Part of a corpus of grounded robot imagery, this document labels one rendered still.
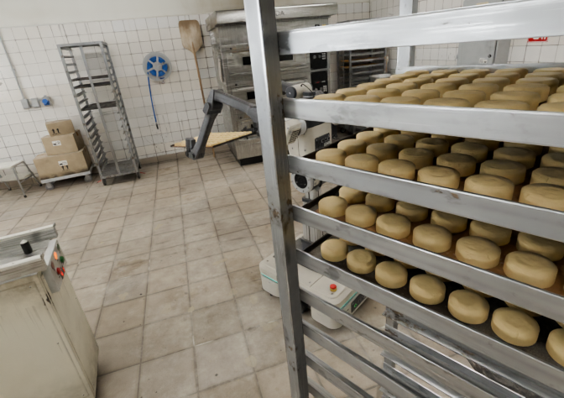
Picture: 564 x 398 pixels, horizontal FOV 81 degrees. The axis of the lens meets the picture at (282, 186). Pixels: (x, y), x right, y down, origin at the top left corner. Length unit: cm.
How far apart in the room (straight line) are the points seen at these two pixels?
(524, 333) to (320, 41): 44
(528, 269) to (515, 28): 26
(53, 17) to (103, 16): 61
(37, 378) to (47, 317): 32
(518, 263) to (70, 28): 559
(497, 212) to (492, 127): 9
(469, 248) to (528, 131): 18
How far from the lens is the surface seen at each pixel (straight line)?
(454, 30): 38
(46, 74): 579
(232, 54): 453
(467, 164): 51
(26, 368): 196
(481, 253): 48
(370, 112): 43
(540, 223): 41
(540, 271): 48
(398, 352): 60
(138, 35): 558
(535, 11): 37
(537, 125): 37
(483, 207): 41
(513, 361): 51
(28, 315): 179
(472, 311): 54
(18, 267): 169
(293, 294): 66
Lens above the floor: 159
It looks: 23 degrees down
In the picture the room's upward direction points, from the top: 6 degrees counter-clockwise
